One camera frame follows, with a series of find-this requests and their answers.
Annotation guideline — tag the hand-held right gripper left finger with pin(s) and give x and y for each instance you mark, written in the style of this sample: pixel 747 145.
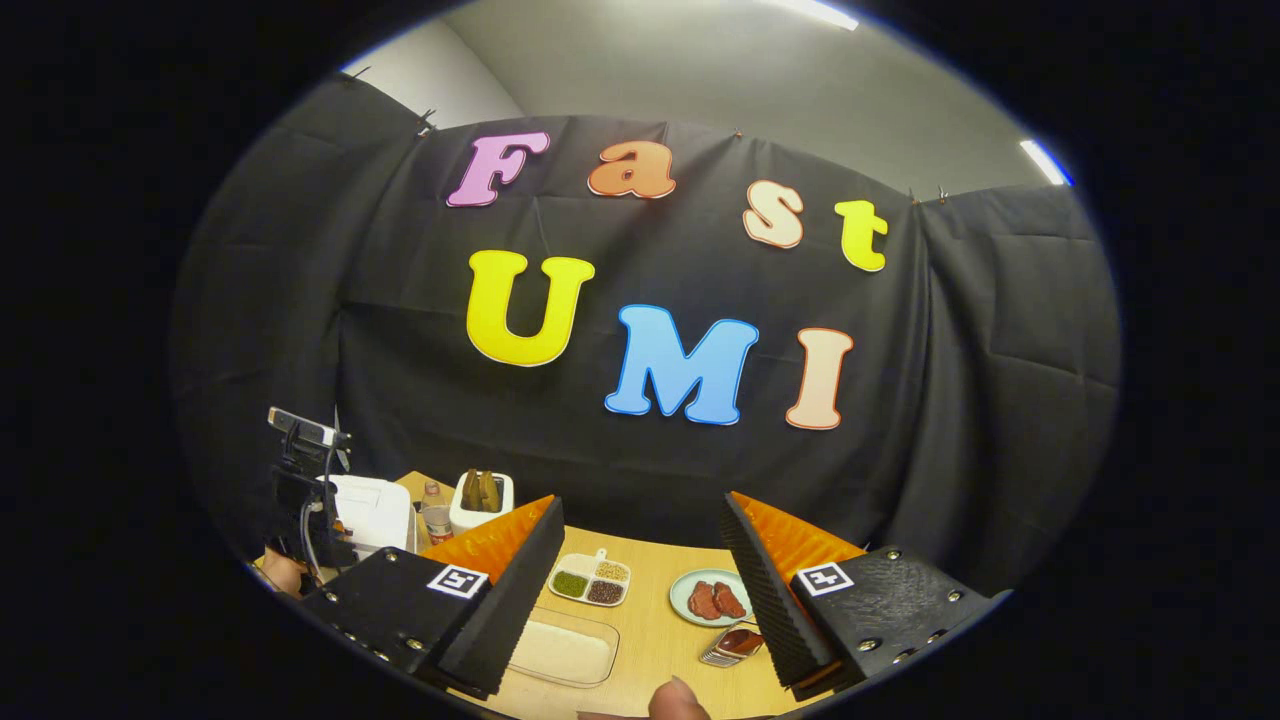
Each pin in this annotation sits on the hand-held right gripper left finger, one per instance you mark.
pixel 510 610

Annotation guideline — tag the pale green plate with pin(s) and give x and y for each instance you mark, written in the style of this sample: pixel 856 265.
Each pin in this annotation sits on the pale green plate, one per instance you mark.
pixel 680 600

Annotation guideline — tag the white divided grain dish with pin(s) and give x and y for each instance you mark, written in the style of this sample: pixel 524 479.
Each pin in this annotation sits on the white divided grain dish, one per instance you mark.
pixel 590 580

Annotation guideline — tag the brown meat slice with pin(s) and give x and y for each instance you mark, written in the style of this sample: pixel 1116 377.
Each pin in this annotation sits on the brown meat slice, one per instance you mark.
pixel 703 601
pixel 730 600

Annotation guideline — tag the white rice cooker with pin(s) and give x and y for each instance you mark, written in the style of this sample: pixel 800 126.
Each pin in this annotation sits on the white rice cooker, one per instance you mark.
pixel 372 512

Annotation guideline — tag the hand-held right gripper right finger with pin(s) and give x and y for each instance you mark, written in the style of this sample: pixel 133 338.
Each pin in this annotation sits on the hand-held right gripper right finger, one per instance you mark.
pixel 775 600

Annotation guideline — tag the white toaster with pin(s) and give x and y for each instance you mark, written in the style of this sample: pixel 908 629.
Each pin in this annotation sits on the white toaster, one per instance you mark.
pixel 480 520

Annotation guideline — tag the double ceiling light panel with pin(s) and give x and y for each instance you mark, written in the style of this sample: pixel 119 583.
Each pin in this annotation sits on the double ceiling light panel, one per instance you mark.
pixel 1045 162

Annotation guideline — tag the clear tray of rice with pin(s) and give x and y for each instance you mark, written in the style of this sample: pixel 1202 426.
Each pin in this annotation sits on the clear tray of rice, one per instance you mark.
pixel 562 650

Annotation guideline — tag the black backdrop cloth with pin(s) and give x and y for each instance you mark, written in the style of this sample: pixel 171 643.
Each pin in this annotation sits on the black backdrop cloth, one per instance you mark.
pixel 950 400

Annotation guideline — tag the brown bread slice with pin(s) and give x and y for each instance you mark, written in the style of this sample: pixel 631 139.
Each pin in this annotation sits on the brown bread slice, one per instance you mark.
pixel 490 493
pixel 471 492

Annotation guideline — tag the clear plastic bottle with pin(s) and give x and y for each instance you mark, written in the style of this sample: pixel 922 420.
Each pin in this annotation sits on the clear plastic bottle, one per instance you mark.
pixel 437 520

